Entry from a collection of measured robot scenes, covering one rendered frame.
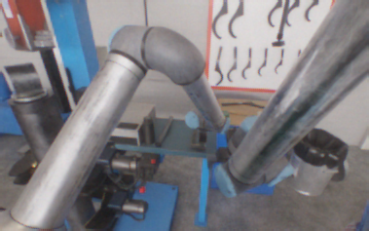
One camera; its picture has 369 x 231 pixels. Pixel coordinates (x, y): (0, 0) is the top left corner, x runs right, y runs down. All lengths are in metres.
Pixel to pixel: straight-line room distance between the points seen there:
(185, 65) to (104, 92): 0.21
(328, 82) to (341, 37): 0.05
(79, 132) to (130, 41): 0.26
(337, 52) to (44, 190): 0.56
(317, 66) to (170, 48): 0.32
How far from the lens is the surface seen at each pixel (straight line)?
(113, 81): 0.51
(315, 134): 2.73
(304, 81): 0.31
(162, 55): 0.50
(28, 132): 1.34
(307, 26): 2.99
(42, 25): 1.08
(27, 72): 1.25
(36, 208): 0.53
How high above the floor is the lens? 1.89
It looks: 29 degrees down
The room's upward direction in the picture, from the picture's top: straight up
